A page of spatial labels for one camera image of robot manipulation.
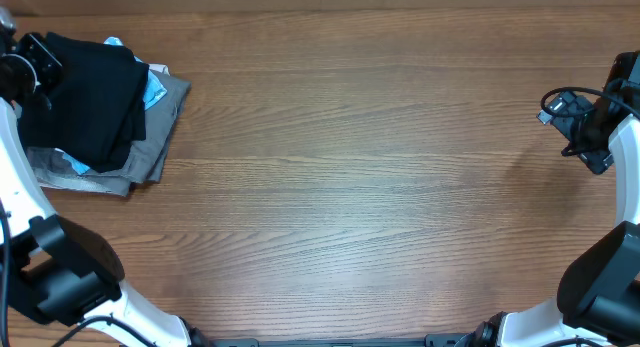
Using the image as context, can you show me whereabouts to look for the black t-shirt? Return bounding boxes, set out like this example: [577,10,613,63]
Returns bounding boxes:
[17,31,151,174]

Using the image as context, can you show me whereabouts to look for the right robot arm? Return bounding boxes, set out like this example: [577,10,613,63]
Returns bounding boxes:
[455,52,639,347]

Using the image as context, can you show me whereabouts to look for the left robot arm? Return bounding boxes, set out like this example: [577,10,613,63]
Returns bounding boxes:
[1,11,208,346]

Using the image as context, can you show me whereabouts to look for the folded white mesh garment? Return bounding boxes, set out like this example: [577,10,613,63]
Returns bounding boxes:
[36,176,113,194]

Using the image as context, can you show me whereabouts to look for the folded grey trousers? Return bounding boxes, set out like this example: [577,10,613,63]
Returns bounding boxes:
[26,71,191,197]

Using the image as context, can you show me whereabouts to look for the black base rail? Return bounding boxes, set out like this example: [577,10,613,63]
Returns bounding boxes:
[210,333,472,347]

